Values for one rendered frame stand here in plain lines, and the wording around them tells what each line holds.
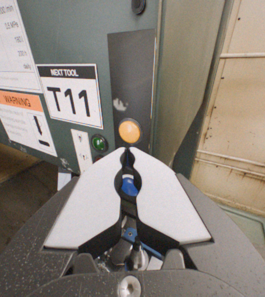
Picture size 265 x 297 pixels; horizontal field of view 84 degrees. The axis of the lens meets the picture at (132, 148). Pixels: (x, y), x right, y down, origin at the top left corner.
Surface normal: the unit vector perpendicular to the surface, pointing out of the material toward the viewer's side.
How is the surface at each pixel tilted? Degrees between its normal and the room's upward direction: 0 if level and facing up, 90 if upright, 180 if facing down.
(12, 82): 90
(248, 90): 90
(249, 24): 90
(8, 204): 25
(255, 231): 0
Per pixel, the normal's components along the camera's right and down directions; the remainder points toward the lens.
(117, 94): -0.47, 0.44
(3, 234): 0.36, -0.70
